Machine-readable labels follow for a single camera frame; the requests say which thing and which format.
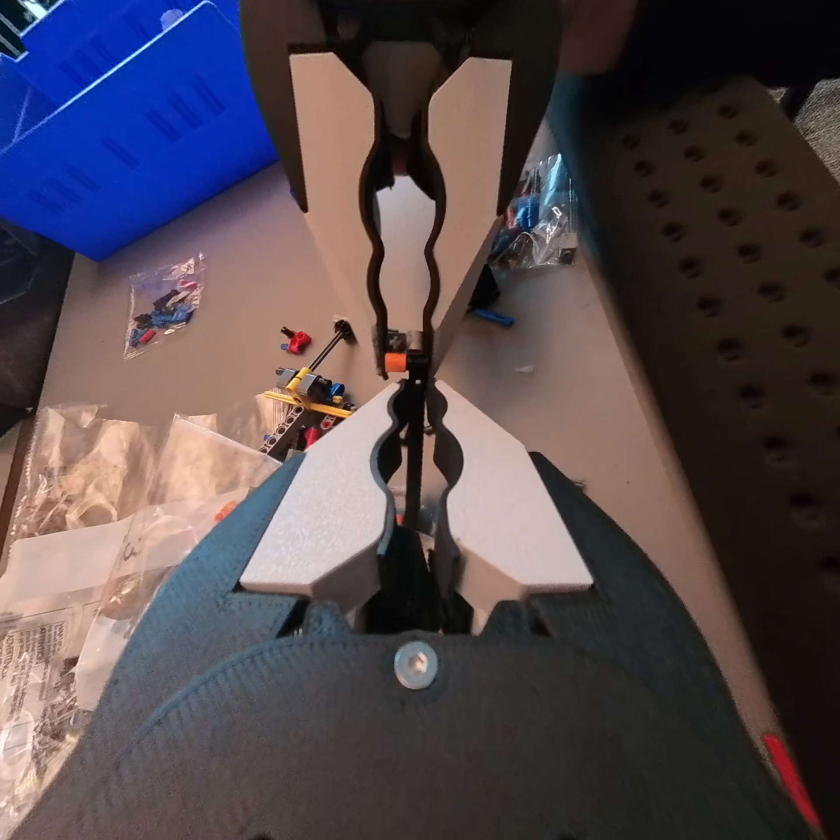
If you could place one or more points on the dark perforated board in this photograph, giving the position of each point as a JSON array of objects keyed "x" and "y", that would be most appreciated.
[{"x": 722, "y": 262}]

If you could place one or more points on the pile of clear plastic bags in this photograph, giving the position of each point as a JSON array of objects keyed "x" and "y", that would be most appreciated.
[{"x": 85, "y": 472}]

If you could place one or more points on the red lego connector black pin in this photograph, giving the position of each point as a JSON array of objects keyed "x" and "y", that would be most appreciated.
[{"x": 300, "y": 341}]

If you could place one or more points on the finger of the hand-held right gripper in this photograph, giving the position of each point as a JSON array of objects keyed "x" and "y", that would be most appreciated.
[
  {"x": 328, "y": 164},
  {"x": 479, "y": 144}
]

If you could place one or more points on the person's right hand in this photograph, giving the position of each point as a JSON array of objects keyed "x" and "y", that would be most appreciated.
[{"x": 594, "y": 36}]

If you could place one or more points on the blue lego pin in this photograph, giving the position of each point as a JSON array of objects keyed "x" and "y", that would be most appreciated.
[{"x": 492, "y": 317}]

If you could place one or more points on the bag red blue lego pieces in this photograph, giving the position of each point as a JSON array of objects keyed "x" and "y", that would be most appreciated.
[{"x": 544, "y": 216}]

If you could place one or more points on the small bag blue lego pieces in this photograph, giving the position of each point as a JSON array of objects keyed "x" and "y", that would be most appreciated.
[{"x": 164, "y": 308}]

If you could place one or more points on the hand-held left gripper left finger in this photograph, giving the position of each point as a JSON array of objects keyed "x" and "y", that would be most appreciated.
[{"x": 315, "y": 525}]

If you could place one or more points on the yellow grey lego assembly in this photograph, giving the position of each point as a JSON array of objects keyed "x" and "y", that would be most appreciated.
[{"x": 305, "y": 384}]

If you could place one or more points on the blue plastic bin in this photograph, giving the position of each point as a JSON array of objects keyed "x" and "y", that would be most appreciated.
[{"x": 131, "y": 164}]

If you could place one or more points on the long black lego beam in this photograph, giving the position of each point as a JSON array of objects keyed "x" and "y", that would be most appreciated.
[{"x": 413, "y": 446}]

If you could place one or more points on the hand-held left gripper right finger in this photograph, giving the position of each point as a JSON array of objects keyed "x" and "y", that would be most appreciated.
[{"x": 518, "y": 525}]

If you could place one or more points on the orange lego connector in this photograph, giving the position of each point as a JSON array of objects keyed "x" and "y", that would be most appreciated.
[{"x": 226, "y": 510}]

